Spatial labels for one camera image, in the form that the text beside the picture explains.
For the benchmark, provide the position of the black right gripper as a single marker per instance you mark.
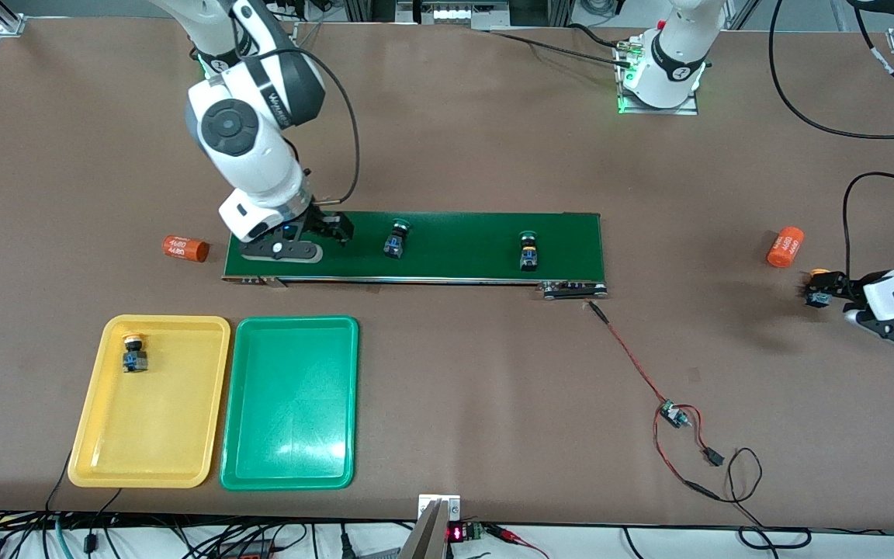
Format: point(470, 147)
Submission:
point(326, 223)

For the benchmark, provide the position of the yellow push button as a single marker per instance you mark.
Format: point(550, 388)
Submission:
point(819, 274)
point(135, 359)

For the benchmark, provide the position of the green push button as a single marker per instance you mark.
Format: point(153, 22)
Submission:
point(395, 244)
point(528, 256)

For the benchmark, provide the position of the orange cylinder white print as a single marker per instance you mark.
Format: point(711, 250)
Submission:
point(785, 247)
point(185, 248)

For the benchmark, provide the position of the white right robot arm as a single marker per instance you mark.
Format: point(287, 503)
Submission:
point(261, 178)

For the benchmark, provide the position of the green conveyor belt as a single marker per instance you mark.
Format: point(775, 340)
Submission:
point(455, 248)

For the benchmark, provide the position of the green plastic tray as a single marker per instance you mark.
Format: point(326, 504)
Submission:
point(289, 404)

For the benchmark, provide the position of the small green circuit board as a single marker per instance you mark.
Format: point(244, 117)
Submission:
point(674, 414)

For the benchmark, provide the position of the silver metal device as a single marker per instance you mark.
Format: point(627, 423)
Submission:
point(447, 12)

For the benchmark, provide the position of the yellow plastic tray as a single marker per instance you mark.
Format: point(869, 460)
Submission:
point(168, 419)

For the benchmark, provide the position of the gray metal stand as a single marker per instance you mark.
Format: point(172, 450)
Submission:
point(424, 539)

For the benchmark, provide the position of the red digit display module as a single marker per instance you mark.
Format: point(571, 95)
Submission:
point(456, 533)

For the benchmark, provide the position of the red black plug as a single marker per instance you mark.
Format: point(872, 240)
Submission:
point(249, 553)

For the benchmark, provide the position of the red clip lead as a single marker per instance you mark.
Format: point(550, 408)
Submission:
point(505, 532)

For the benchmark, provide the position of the aluminum frame post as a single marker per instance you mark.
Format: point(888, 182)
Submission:
point(351, 9)
point(560, 12)

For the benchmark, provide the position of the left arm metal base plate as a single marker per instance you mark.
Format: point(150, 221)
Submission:
point(660, 111)

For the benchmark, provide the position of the silver metal bracket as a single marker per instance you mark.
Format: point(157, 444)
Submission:
point(425, 503)

